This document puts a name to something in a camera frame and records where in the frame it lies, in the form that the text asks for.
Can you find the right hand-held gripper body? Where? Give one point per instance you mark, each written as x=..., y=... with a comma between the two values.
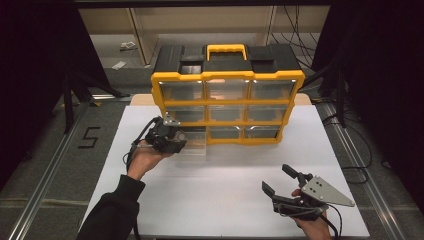
x=325, y=194

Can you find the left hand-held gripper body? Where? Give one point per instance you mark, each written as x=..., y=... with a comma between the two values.
x=161, y=135

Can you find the pulled clear plastic drawer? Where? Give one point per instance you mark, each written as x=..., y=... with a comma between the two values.
x=196, y=145

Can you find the yellow black organizer cabinet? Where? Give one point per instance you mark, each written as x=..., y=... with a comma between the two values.
x=226, y=75

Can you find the person's left hand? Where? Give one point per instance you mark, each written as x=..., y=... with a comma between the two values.
x=143, y=160

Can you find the person's right hand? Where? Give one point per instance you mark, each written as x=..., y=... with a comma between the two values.
x=315, y=230

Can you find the set of clear cabinet drawers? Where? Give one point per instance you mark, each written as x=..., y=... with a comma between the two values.
x=233, y=90

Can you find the small paper scrap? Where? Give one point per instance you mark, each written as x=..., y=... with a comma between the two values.
x=119, y=65
x=128, y=45

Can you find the black metal stand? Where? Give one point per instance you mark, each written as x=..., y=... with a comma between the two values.
x=68, y=106
x=340, y=96

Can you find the black curtain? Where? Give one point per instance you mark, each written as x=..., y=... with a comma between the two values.
x=383, y=83
x=30, y=83

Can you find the metal floor rail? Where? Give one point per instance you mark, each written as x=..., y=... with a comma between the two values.
x=363, y=186
x=40, y=190

